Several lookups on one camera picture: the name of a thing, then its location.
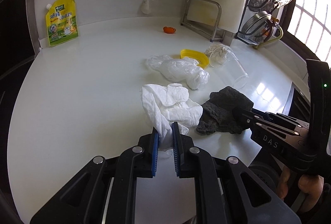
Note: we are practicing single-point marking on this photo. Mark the steel cutting board stand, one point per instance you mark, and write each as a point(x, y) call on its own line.
point(203, 17)

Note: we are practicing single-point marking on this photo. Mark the clear plastic bag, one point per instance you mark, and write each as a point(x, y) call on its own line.
point(180, 70)

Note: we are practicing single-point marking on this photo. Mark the steel pot lid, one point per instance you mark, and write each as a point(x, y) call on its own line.
point(255, 24)

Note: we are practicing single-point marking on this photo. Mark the black lid rack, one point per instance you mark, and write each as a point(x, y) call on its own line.
point(265, 34)

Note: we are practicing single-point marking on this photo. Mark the dark grey rag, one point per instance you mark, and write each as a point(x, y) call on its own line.
point(218, 112)

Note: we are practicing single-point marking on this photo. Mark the white tissue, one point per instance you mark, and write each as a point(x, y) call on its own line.
point(165, 105)

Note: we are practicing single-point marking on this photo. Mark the clear plastic cup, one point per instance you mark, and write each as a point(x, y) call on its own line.
point(232, 72)

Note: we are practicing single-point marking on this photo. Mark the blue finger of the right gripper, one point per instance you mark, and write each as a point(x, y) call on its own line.
point(261, 114)

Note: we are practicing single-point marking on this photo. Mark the small orange object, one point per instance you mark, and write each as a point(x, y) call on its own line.
point(169, 30)

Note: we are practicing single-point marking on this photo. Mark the person's hand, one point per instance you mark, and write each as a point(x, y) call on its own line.
point(312, 186)

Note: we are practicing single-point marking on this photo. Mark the window with grille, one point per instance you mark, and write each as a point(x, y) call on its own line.
point(307, 28)

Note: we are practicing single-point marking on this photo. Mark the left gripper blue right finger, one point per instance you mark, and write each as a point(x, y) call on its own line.
point(178, 151)

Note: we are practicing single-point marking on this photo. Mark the yellow green refill pouch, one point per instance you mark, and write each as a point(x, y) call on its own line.
point(61, 22)

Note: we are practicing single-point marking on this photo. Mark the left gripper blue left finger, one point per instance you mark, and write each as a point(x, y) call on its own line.
point(154, 153)

